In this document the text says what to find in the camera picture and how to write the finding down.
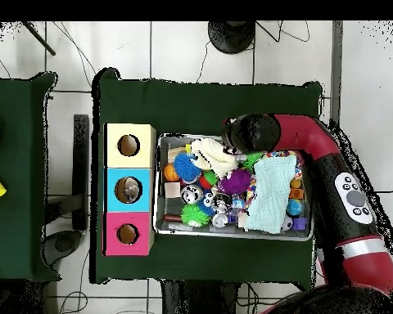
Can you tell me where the black round stand base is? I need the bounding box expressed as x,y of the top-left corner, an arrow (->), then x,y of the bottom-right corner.
207,20 -> 257,55

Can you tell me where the black flat panel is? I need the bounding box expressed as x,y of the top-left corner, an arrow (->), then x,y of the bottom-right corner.
72,114 -> 90,231

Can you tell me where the mint green knitted cloth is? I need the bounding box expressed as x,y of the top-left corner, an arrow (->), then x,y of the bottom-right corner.
245,153 -> 297,235

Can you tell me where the grey stand foot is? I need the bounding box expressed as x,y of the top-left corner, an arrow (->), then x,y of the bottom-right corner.
42,229 -> 84,266

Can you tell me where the blue spiky ball with eyes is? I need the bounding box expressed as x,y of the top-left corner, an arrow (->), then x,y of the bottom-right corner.
196,191 -> 217,217

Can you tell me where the silver wire mesh bin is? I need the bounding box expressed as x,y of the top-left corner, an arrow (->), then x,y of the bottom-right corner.
155,132 -> 318,242

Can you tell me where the dark green tablecloth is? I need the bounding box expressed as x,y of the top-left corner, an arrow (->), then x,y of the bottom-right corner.
89,67 -> 323,285

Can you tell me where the black rod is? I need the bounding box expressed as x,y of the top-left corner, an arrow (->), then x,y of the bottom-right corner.
20,20 -> 57,56

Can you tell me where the dark green side-table cloth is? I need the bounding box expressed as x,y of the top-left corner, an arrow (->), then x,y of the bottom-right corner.
0,72 -> 61,283

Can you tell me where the green spiky rubber ball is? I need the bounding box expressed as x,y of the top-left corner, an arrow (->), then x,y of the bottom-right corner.
180,203 -> 210,227

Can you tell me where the orange toy basketball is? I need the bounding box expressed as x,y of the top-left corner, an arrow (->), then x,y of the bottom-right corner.
162,163 -> 180,182

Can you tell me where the small globe ball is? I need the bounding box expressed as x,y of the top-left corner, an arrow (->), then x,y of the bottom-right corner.
285,198 -> 304,218

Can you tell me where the crushed silver can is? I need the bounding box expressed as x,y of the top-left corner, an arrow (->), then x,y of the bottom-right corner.
180,183 -> 205,204

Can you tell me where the blue spiky rubber ball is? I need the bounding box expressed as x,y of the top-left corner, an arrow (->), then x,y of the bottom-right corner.
173,151 -> 203,182

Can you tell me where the purple spiky rubber toy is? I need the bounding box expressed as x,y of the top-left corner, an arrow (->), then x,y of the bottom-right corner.
217,168 -> 253,196

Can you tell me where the colourful dotted cloth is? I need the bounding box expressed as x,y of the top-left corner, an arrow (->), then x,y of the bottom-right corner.
243,149 -> 305,210

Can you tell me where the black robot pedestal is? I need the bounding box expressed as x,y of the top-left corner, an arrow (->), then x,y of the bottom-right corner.
160,279 -> 242,314

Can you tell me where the wooden three-hole sorting box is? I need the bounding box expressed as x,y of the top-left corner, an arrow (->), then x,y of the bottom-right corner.
103,123 -> 157,257

